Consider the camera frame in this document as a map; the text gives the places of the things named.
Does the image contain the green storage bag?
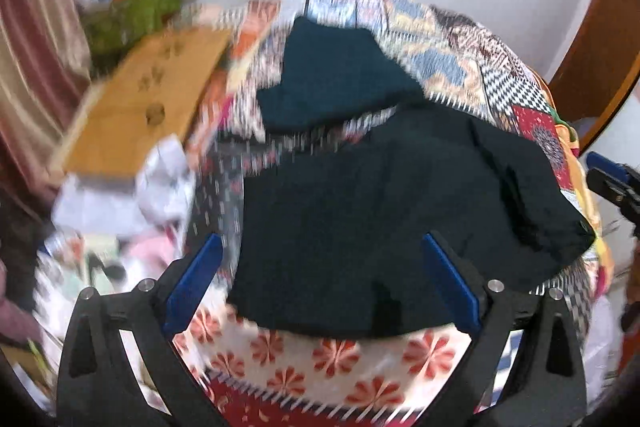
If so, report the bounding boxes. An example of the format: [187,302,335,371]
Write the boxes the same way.
[80,0,182,67]

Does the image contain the dark pants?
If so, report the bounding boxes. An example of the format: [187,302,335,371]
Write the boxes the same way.
[228,102,594,339]

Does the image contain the patchwork patterned bedspread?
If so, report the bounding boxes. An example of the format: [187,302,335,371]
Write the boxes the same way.
[34,0,616,427]

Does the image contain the folded dark teal garment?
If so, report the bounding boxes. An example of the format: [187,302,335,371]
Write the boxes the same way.
[256,16,423,133]

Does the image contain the wooden lap desk board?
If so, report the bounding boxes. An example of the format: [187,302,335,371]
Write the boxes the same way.
[49,26,231,184]

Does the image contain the striped maroon curtain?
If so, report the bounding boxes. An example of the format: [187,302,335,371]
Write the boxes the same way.
[1,0,91,212]

